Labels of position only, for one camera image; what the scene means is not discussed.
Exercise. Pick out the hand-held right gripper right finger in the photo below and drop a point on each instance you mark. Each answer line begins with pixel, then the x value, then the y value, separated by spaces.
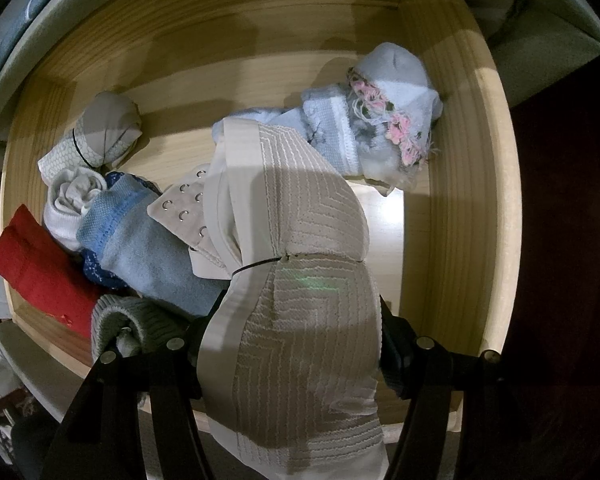
pixel 397 355

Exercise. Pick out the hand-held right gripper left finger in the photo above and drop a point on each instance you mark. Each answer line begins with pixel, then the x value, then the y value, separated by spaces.
pixel 192 360

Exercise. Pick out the grey ribbed sock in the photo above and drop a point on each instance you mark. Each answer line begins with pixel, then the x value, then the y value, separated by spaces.
pixel 145 320

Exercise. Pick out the beige textured bra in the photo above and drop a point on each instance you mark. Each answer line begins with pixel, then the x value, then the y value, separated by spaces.
pixel 300 220

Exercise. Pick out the white cloth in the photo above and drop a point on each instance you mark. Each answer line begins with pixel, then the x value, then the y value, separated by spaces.
pixel 70 205

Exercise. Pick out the wooden drawer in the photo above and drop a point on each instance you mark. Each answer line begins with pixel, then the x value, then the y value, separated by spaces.
pixel 280 75

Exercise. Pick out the navy floral underwear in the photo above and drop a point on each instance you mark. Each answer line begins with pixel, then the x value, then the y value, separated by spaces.
pixel 97 270

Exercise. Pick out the pale blue white band underwear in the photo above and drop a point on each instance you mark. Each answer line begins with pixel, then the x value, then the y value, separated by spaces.
pixel 330 125

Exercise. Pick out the white honeycomb print rolled underwear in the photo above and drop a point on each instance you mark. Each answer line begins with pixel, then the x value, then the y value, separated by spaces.
pixel 105 125

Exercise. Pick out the pale blue flower lace underwear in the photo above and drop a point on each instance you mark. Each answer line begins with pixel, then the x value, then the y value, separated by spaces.
pixel 395 70

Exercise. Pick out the light blue knit cloth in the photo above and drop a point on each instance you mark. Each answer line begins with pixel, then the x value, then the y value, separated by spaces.
pixel 140 255

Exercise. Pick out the red cloth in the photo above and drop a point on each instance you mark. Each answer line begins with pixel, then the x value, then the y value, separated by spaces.
pixel 40 270

